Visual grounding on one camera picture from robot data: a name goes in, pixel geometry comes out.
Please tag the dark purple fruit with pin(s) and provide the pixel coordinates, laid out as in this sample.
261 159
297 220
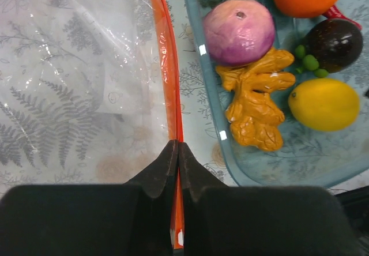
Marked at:
335 44

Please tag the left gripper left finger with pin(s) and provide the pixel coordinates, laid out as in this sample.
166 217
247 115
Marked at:
132 218

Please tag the floral table mat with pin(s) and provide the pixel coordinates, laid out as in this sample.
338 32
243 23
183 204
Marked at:
92 90

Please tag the clear zip top bag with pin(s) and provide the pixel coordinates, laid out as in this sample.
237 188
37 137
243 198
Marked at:
88 90

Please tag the purple onion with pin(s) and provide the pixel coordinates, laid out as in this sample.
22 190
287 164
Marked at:
238 32

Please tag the yellow lemon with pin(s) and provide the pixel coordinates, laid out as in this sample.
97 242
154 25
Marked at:
324 104

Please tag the teal glass tray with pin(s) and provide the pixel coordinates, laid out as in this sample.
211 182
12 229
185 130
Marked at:
337 160

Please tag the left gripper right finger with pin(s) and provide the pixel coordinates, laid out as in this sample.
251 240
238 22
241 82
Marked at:
259 220

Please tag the red chili pepper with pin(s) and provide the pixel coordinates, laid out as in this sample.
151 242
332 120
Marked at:
334 12

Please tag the orange ginger root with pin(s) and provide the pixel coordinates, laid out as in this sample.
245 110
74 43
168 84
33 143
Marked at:
253 116

